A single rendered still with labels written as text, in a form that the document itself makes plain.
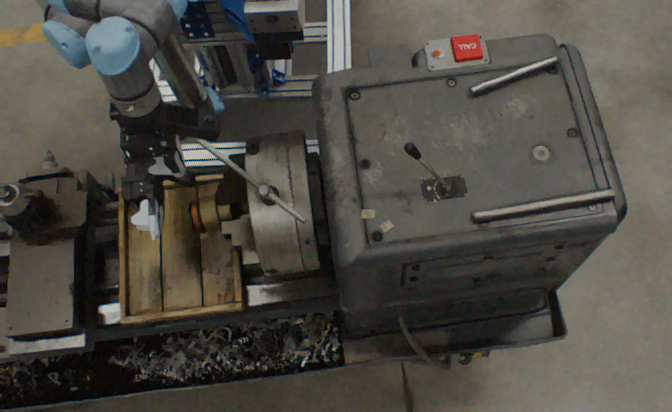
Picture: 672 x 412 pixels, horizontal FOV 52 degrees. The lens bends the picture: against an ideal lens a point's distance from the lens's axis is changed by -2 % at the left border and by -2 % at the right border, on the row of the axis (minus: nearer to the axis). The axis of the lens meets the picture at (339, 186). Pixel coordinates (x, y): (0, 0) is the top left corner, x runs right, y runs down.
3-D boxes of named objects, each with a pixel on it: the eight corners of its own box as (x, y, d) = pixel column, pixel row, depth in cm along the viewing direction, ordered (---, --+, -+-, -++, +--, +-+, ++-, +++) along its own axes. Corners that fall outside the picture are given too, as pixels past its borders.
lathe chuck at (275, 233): (294, 146, 174) (282, 116, 143) (310, 272, 170) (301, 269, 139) (258, 151, 174) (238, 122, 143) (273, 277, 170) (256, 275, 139)
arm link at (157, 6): (125, -38, 109) (87, 7, 104) (187, -21, 107) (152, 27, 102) (136, -2, 116) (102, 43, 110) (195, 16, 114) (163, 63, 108)
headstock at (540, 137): (538, 110, 186) (575, 23, 151) (584, 280, 168) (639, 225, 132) (320, 139, 186) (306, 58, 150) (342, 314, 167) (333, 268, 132)
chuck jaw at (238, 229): (270, 213, 153) (275, 265, 148) (273, 221, 157) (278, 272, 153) (221, 220, 153) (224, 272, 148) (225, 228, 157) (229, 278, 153)
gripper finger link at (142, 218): (133, 243, 154) (133, 205, 158) (159, 239, 154) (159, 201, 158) (129, 238, 152) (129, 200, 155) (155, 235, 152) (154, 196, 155)
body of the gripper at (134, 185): (131, 212, 162) (131, 165, 166) (167, 207, 162) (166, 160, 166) (120, 200, 155) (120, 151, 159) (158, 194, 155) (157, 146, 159)
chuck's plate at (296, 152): (308, 144, 174) (298, 114, 143) (324, 270, 170) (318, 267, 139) (294, 146, 174) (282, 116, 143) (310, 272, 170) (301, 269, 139)
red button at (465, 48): (477, 38, 151) (478, 32, 149) (482, 61, 149) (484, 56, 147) (450, 42, 151) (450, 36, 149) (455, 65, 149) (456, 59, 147)
